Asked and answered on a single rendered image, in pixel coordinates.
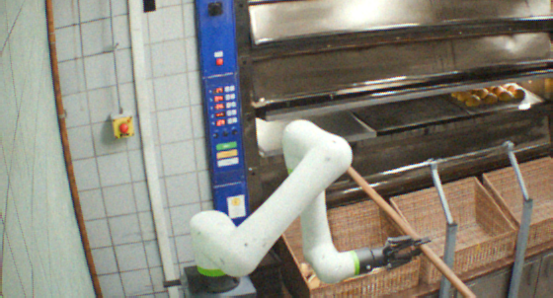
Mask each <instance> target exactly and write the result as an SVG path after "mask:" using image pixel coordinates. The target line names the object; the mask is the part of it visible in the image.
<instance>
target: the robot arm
mask: <svg viewBox="0 0 553 298"><path fill-rule="evenodd" d="M281 146H282V152H283V156H284V161H286V164H287V168H288V173H289V178H288V179H287V180H285V181H284V182H283V183H282V184H281V186H280V187H279V188H278V189H277V190H276V192H275V193H274V194H273V195H272V196H271V197H270V198H269V200H268V201H266V202H265V203H264V204H263V205H262V206H260V207H259V208H258V209H257V210H256V211H255V212H254V213H253V214H252V215H251V216H250V217H249V218H248V219H247V220H245V221H244V222H243V223H242V224H241V225H240V226H239V227H235V226H234V224H233V223H232V221H231V220H230V219H229V218H228V216H226V215H225V214H223V213H221V212H217V211H208V210H207V211H203V212H200V213H198V214H196V215H195V216H194V217H193V218H192V220H191V222H190V231H191V240H192V246H193V248H194V256H195V263H196V265H192V266H188V267H184V272H183V274H184V275H182V276H180V277H179V279H175V280H171V281H168V280H166V281H163V287H164V288H168V287H172V286H181V285H182V288H186V287H187V288H188V287H189V289H190V292H192V294H193V295H194V294H198V293H199V292H200V291H201V290H202V291H204V292H206V293H210V294H219V293H224V292H228V291H232V290H234V289H236V288H237V287H238V286H239V285H240V283H241V277H240V276H245V275H248V274H249V273H251V272H252V271H253V270H255V269H256V267H257V266H258V264H259V263H260V262H261V260H262V259H263V257H264V256H265V254H266V253H267V252H268V250H269V249H270V248H271V246H272V245H273V244H274V242H275V241H276V240H277V239H278V238H279V237H280V235H281V234H282V233H283V231H284V230H285V228H286V227H287V226H289V225H290V224H291V223H292V222H293V220H294V219H295V218H296V217H297V216H298V215H299V216H300V222H301V229H302V240H303V254H304V257H305V258H306V260H307V261H308V262H309V263H310V265H311V266H312V267H313V269H314V271H315V273H316V275H317V277H318V280H320V281H322V282H323V283H326V284H336V283H338V282H340V281H342V280H345V279H347V278H351V277H355V276H357V275H360V274H364V273H369V272H372V270H373V269H375V268H380V267H383V266H385V268H386V270H387V271H390V270H391V269H393V268H395V267H398V266H402V265H404V264H406V263H408V262H410V261H411V260H412V258H413V257H414V256H418V255H420V254H421V253H422V251H420V250H419V249H418V248H416V249H413V250H411V251H410V252H409V253H402V254H397V255H395V254H396V253H398V252H399V251H401V250H404V249H406V248H408V247H409V246H411V245H413V246H414V247H416V246H419V245H423V244H426V243H428V242H430V241H431V240H430V239H429V238H428V237H425V238H422V239H421V238H420V237H419V238H415V239H414V240H413V238H412V237H411V236H410V235H409V236H401V237H397V238H393V239H392V238H386V241H387V242H386V244H385V245H383V246H382V247H375V248H371V249H369V248H363V249H358V250H353V251H349V252H343V253H338V252H336V250H335V249H334V247H333V246H334V245H333V241H332V238H331V234H330V230H329V226H328V220H327V215H326V207H325V195H324V189H325V188H326V187H327V186H329V185H331V184H332V183H333V182H334V181H335V180H336V179H338V178H339V177H340V176H341V174H343V173H344V172H345V171H346V170H347V169H348V167H349V166H350V164H351V161H352V151H351V148H350V146H349V145H348V143H347V142H346V141H345V140H344V139H342V138H340V137H338V136H335V135H332V134H329V133H327V131H324V130H322V129H320V128H318V127H317V126H316V125H314V124H313V123H311V122H309V121H306V120H297V121H294V122H292V123H290V124H289V125H288V126H287V127H285V128H284V130H283V132H282V135H281ZM398 243H400V244H398ZM393 244H397V245H393ZM391 245H392V246H391ZM389 246H390V247H389ZM396 260H397V261H396ZM391 262H392V263H391Z"/></svg>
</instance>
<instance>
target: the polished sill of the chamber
mask: <svg viewBox="0 0 553 298"><path fill-rule="evenodd" d="M548 110H551V103H549V102H547V101H543V102H539V103H535V104H534V103H531V104H526V105H523V106H518V107H510V108H505V109H501V110H497V111H488V112H480V113H475V114H471V115H467V116H457V117H453V118H448V119H442V120H438V121H432V122H428V123H422V124H418V125H412V126H407V127H402V128H396V129H391V130H385V131H380V132H376V137H373V138H367V139H361V140H356V141H350V142H347V143H348V145H349V146H350V148H351V149H354V148H359V147H364V146H371V145H375V144H380V143H386V142H391V141H397V140H402V139H407V138H412V137H417V136H423V135H427V134H433V133H437V132H442V131H447V130H450V129H456V128H460V127H465V126H469V125H473V124H474V125H478V124H483V123H487V122H491V121H495V120H500V119H504V118H513V117H517V116H521V115H525V114H529V113H537V112H543V111H548ZM259 160H260V166H265V165H270V164H275V163H281V162H286V161H284V156H283V154H281V155H275V156H270V157H265V156H264V154H263V153H261V154H259Z"/></svg>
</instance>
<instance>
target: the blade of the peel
mask: <svg viewBox="0 0 553 298"><path fill-rule="evenodd" d="M298 120H306V121H309V122H311V123H313V124H314V125H316V126H317V127H318V128H320V129H322V130H324V131H327V133H329V134H332V135H335V136H338V137H340V138H342V139H344V140H345V141H346V142H350V141H356V140H361V139H367V138H373V137H376V131H374V130H373V129H371V127H370V126H368V125H367V124H365V123H364V122H362V121H361V120H359V119H358V118H356V117H355V116H353V115H352V114H350V113H349V112H341V113H335V114H329V115H322V116H316V117H310V118H304V119H298ZM294 121H296V120H292V121H285V122H279V123H273V124H267V125H261V126H257V132H258V146H259V148H260V150H261V152H262V153H263V154H264V156H265V157H270V156H275V155H281V154H283V152H282V146H281V135H282V132H283V130H284V128H285V127H287V126H288V125H289V124H290V123H292V122H294Z"/></svg>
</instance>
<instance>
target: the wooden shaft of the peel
mask: <svg viewBox="0 0 553 298"><path fill-rule="evenodd" d="M346 172H347V173H348V174H349V175H350V176H351V177H352V178H353V180H354V181H355V182H356V183H357V184H358V185H359V186H360V187H361V188H362V189H363V190H364V191H365V192H366V193H367V194H368V196H369V197H370V198H371V199H372V200H373V201H374V202H375V203H376V204H377V205H378V206H379V208H380V209H381V210H382V211H384V212H385V213H386V214H387V215H388V216H389V217H390V218H391V219H392V220H393V221H394V223H395V224H396V225H397V226H398V227H399V229H400V230H401V231H403V233H404V234H405V235H406V236H409V235H410V236H411V237H412V238H413V240H414V239H415V238H419V236H417V235H416V233H415V232H414V231H413V230H412V229H411V228H410V227H409V226H408V224H407V223H405V222H404V221H403V220H402V219H401V218H400V217H399V215H398V214H397V213H396V212H395V211H394V210H393V209H392V208H391V207H390V206H389V205H388V204H387V203H386V201H385V200H384V199H383V198H382V197H381V196H380V195H379V194H378V193H377V192H376V191H375V190H374V189H373V188H372V187H371V186H370V185H369V184H368V183H367V182H366V181H365V180H364V179H363V178H362V177H361V176H360V175H359V174H358V173H357V172H356V171H355V170H354V169H353V168H352V167H351V166H349V167H348V169H347V170H346ZM417 247H418V249H419V250H420V251H422V252H423V253H424V255H425V256H426V257H427V258H428V259H429V261H430V262H431V263H432V264H433V265H434V266H435V267H436V268H437V269H438V270H439V271H440V272H441V274H443V275H444V276H445V278H446V279H448V281H449V282H450V283H452V286H453V287H454V288H455V289H456V290H457V291H458V292H459V293H460V294H461V295H462V296H463V297H464V298H477V297H475V296H474V294H473V293H471V291H470V290H468V288H467V287H466V286H465V285H464V284H463V282H461V281H460V279H459V278H457V277H456V275H455V274H453V272H452V271H451V270H450V269H449V268H448V267H447V266H446V265H445V263H443V262H442V261H441V259H439V258H438V257H437V255H436V254H435V253H434V252H433V251H432V250H431V249H430V248H429V247H428V245H427V244H423V245H419V246H417Z"/></svg>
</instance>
